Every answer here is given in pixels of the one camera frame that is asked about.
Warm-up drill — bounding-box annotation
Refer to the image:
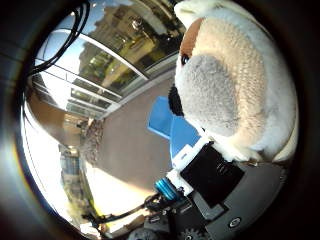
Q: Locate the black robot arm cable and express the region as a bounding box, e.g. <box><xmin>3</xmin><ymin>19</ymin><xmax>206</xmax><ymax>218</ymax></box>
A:
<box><xmin>82</xmin><ymin>193</ymin><xmax>162</xmax><ymax>232</ymax></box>

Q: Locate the black cable bundle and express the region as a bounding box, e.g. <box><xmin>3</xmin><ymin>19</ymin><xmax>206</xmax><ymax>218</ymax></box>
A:
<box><xmin>27</xmin><ymin>1</ymin><xmax>92</xmax><ymax>76</ymax></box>

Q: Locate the white plush dog toy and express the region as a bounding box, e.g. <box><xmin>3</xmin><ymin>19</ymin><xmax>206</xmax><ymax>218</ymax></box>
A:
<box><xmin>167</xmin><ymin>0</ymin><xmax>300</xmax><ymax>164</ymax></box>

